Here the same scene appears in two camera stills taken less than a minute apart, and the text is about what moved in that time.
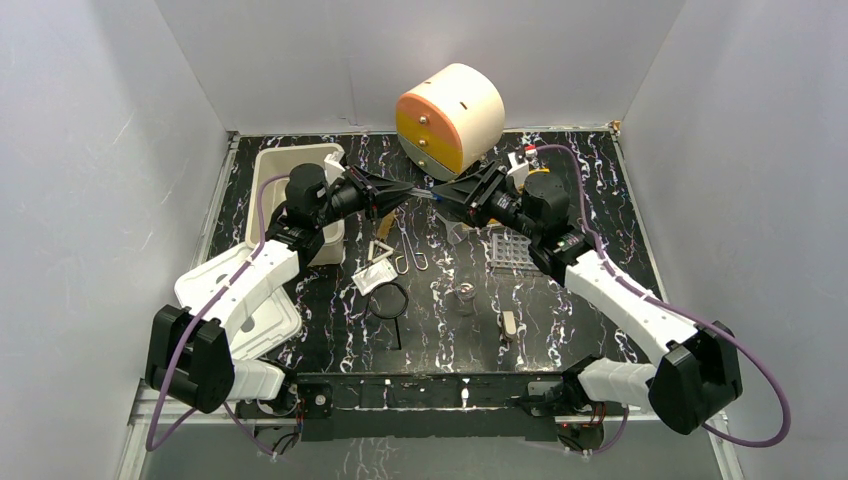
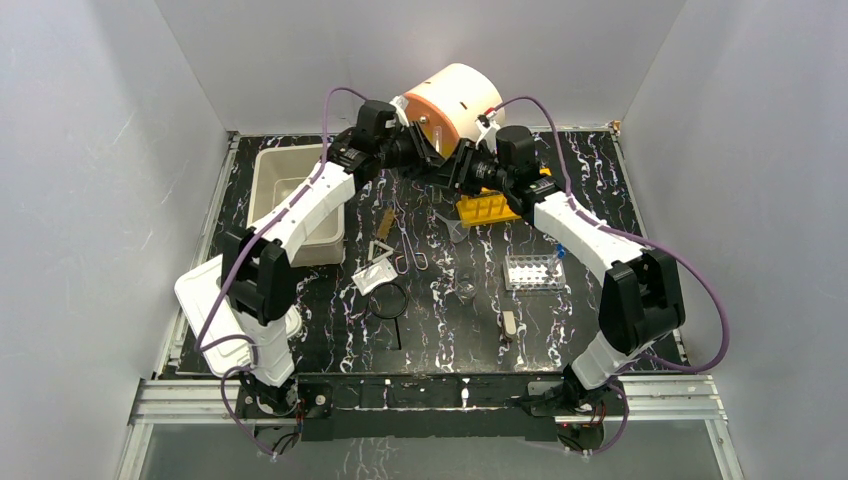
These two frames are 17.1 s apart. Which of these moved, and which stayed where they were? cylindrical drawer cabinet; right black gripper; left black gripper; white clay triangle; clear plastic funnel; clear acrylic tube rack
Moved: clear acrylic tube rack; left black gripper; right black gripper
Stayed: clear plastic funnel; white clay triangle; cylindrical drawer cabinet
